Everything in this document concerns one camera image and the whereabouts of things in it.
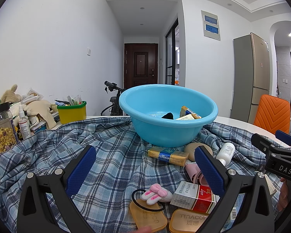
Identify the person's right hand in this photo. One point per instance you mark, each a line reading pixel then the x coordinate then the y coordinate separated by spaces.
pixel 285 194

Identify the round beige compact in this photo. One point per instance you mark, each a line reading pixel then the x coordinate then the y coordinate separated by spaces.
pixel 191 150

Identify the white printed sachet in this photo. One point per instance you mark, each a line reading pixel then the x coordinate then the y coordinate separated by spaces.
pixel 271 188

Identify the dark brown door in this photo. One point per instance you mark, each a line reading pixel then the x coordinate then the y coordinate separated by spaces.
pixel 140 63

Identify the person's left hand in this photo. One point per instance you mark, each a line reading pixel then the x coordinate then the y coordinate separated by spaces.
pixel 144 229

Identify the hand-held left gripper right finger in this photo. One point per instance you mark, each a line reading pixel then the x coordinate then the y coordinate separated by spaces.
pixel 208 172

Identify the black framed glass door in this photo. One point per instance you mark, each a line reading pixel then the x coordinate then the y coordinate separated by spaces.
pixel 171 53

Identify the clear plastic packets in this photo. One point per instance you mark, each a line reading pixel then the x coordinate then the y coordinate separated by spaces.
pixel 31 94

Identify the black scrunchie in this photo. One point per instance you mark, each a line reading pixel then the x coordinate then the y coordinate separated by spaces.
pixel 167 116

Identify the black folding bicycle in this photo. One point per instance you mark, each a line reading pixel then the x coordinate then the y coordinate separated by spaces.
pixel 115 102

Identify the orange chair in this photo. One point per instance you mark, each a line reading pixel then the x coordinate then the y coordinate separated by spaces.
pixel 271 114

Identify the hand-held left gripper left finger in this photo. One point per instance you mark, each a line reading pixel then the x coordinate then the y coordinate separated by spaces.
pixel 82 170

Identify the blue capped tube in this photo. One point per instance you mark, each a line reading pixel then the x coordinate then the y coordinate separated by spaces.
pixel 61 104

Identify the orange translucent soap box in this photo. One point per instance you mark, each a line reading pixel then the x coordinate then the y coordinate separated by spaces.
pixel 148 219
pixel 184 223

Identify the clear jar with black lid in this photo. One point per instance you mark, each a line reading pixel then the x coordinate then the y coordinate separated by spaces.
pixel 3 136

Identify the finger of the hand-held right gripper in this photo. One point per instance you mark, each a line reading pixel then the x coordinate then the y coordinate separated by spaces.
pixel 285 136
pixel 259 140

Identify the beige cloth bag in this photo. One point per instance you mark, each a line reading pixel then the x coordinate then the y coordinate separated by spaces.
pixel 42 111

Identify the small white bottle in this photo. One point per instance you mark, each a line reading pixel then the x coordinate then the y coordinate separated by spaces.
pixel 226 151

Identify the beige plush toy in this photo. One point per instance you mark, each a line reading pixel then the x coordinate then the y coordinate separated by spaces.
pixel 11 94

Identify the red and white cigarette box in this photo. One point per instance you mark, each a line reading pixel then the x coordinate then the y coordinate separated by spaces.
pixel 186 194

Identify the yellow and green bin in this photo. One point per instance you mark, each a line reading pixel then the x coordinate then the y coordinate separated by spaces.
pixel 71 115

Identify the white light switch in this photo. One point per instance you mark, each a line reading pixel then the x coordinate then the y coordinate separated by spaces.
pixel 89 51

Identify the white printed paper box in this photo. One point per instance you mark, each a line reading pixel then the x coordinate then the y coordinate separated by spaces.
pixel 185 117

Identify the gold and blue pack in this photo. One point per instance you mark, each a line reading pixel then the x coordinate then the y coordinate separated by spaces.
pixel 185 110
pixel 167 155

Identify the bundle of white sachets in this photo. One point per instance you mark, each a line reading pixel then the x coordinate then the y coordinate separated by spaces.
pixel 74 99

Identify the blue plastic basin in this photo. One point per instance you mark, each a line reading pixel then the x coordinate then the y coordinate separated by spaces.
pixel 160 131

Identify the white spray bottle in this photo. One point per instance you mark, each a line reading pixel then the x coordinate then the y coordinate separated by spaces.
pixel 24 126

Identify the gold and grey fridge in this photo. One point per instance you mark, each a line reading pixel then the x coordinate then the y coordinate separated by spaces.
pixel 254 77

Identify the pink collapsible cup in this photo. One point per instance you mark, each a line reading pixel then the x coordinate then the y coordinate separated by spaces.
pixel 192 172

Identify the blue plaid cloth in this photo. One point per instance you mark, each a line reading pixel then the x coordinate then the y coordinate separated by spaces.
pixel 111 150

